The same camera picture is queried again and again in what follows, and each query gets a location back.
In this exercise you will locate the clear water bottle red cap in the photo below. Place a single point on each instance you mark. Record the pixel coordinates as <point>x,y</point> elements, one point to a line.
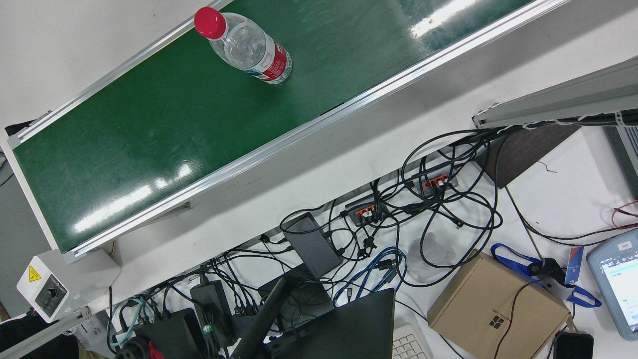
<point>249,50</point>

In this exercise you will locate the black hub orange ports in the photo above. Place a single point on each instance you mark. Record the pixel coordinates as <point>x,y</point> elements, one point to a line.
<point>364,212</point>

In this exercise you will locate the dark grey flat device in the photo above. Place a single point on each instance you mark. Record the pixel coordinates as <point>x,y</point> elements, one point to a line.
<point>314,247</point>

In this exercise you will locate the grey hub orange ports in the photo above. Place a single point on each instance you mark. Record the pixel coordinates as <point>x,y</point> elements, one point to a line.
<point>438,182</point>

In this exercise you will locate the clear plastic bag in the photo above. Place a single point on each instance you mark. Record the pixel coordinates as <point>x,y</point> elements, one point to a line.
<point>433,254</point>

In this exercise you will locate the black tripod pole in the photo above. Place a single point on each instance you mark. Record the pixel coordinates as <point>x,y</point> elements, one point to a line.
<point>264,314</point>

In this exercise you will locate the green conveyor belt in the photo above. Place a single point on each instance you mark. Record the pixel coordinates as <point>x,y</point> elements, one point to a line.
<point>174,124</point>

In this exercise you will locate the black power adaptor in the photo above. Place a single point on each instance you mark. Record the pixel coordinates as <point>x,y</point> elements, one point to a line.
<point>212,299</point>

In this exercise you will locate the white keyboard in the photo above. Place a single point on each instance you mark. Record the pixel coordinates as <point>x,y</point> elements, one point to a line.
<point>408,346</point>

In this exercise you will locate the brown cardboard box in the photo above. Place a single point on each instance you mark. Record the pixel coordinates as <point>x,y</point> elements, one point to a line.
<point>478,304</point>

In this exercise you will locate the brown board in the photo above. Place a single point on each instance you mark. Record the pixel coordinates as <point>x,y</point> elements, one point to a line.
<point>523,154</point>

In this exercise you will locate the black box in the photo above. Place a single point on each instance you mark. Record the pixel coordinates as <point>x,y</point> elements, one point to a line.
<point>169,334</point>

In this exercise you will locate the aluminium profile bar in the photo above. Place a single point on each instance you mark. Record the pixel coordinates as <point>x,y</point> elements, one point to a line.
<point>558,99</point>

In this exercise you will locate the blue white badge card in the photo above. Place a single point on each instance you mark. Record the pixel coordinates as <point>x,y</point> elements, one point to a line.
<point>574,264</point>

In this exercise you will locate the white conveyor control box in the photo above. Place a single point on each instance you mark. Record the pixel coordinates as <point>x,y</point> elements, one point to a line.
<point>50,294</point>

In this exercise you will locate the black phone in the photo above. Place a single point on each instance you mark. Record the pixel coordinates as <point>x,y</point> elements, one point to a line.
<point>573,346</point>

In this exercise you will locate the grey ribbed panel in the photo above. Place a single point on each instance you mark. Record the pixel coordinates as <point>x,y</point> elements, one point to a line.
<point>625,154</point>

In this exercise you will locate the grey teach pendant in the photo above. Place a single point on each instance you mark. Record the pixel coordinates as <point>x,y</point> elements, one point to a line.
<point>613,299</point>

